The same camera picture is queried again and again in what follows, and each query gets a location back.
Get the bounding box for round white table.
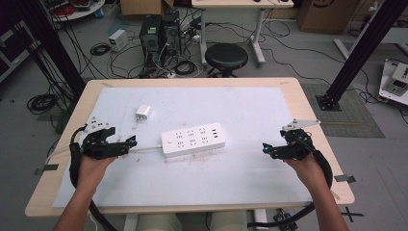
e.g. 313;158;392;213
40;0;107;23

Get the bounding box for white plug adapter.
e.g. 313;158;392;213
135;104;152;122

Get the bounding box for grey tape strip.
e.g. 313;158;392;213
333;174;357;184
34;164;60;176

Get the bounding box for large cardboard box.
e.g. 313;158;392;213
295;0;362;36

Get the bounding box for black round stool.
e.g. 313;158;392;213
204;42;249;79

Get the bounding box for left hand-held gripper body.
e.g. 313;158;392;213
80;115;129;161

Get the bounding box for white power strip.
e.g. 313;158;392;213
160;122;227;159

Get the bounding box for white power strip cable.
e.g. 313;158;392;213
129;145;164;154

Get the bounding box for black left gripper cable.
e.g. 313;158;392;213
68;125;118;231

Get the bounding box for person's left leg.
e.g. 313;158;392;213
136;213;185;231

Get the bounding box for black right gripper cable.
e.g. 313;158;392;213
246;148;335;229

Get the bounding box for person's left hand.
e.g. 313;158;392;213
77;153;118;195

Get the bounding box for white bench power supply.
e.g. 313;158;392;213
108;29;130;53

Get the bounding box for white background desk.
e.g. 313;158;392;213
191;0;294;67

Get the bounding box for person's right hand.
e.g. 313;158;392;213
283;151;325;193

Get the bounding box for person's leg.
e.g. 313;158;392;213
136;213;185;231
209;210;248;231

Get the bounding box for black aluminium stand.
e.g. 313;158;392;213
315;0;408;113
17;0;87;97

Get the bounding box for grey floor mat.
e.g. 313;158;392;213
300;83;386;140

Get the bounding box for small cardboard box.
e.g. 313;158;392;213
119;0;175;17

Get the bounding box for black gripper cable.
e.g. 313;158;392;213
68;125;118;231
246;148;335;229

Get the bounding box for white machine base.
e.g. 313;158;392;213
378;58;408;107

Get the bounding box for person's right leg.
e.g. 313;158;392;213
209;210;248;231

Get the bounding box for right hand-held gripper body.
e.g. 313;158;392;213
270;118;321;162

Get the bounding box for white table mat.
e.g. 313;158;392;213
52;86;314;210

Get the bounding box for coiled black cable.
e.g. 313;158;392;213
26;92;60;116
89;42;112;57
173;60;197;77

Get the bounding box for black computer tower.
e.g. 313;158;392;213
139;11;183;69

